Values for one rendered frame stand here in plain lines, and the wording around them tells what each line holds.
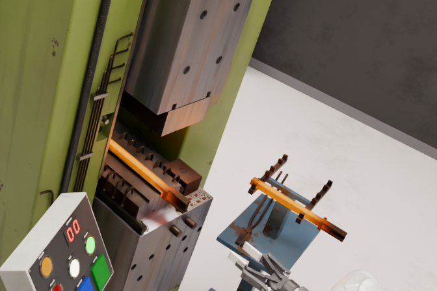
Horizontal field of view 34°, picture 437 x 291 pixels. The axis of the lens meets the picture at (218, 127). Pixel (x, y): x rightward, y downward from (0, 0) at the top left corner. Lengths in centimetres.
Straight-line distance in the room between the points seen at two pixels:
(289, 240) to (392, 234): 159
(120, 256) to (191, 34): 85
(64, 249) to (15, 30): 61
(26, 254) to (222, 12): 85
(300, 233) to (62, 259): 135
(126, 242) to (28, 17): 84
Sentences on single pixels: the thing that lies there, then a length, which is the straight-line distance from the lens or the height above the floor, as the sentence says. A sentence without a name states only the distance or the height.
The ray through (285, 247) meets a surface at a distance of 288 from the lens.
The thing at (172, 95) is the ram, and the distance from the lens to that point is 205.
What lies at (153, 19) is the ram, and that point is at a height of 163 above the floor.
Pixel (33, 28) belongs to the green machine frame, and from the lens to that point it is 194.
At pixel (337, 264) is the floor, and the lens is 401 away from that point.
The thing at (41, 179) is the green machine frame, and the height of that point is 112.
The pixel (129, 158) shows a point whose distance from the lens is 246.
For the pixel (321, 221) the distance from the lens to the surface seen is 261.
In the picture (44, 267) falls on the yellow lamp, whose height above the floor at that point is 117.
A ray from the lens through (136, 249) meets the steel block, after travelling 236.
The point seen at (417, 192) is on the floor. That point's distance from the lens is 493.
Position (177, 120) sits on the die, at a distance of 216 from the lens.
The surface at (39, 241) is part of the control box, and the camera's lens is 183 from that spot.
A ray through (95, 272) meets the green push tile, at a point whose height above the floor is 103.
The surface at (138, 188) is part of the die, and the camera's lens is 237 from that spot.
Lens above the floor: 247
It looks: 32 degrees down
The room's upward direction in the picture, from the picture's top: 20 degrees clockwise
